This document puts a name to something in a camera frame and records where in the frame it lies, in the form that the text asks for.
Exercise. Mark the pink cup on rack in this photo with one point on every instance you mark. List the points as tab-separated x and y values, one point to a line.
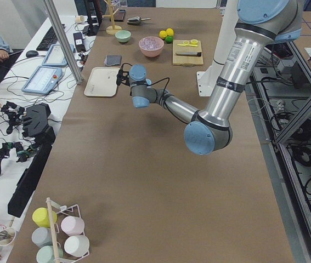
72	225

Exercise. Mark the metal ice scoop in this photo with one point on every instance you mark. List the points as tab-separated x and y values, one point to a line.
136	20

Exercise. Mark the green bowl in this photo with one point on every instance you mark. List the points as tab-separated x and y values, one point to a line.
123	36

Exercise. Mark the wooden glass rack stand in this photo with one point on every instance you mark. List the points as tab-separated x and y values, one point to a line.
113	9

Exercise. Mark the blue plastic cup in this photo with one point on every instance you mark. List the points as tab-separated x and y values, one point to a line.
148	81

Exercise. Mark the cream rabbit tray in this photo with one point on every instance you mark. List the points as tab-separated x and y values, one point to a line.
102	82

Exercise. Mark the grey cup on rack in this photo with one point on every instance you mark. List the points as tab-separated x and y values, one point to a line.
41	237

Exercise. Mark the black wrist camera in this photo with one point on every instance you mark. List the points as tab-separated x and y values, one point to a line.
122	77

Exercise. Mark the aluminium frame post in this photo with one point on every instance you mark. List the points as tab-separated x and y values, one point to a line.
62	38

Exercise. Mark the black keyboard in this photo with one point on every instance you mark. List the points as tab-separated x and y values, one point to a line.
49	39

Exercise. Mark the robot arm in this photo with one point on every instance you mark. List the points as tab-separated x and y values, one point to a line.
258	24

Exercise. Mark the green lime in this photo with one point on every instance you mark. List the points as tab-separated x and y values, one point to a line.
169	39

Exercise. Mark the black bar device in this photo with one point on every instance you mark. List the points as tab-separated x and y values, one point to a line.
31	176

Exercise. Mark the green cup on rack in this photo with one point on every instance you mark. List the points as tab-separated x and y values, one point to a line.
45	254

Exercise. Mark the white cup on rack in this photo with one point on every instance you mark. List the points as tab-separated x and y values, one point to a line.
77	246

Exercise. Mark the wooden cutting board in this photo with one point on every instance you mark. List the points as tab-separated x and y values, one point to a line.
186	60

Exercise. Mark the yellow cup on rack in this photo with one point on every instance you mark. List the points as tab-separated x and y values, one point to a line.
41	218

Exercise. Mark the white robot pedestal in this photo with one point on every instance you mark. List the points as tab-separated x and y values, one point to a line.
206	80

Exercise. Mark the yellow plastic knife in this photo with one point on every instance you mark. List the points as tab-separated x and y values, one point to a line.
187	45

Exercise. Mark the yellow lemon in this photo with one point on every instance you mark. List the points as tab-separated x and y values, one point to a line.
170	32
163	34

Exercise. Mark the black computer mouse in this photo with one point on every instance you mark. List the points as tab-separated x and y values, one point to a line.
31	53

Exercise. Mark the teach pendant far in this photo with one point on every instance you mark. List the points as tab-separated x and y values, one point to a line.
55	57

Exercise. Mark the grey folded cloth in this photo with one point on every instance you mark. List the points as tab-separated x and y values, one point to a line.
113	60

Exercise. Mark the pink bowl of ice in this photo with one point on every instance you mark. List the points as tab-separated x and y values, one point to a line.
151	46

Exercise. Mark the teach pendant near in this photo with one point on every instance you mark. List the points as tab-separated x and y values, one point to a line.
43	80

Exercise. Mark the teach pendant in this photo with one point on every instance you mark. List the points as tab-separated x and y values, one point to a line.
43	80
55	57

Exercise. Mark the white cup rack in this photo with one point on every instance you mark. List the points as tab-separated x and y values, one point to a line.
57	213

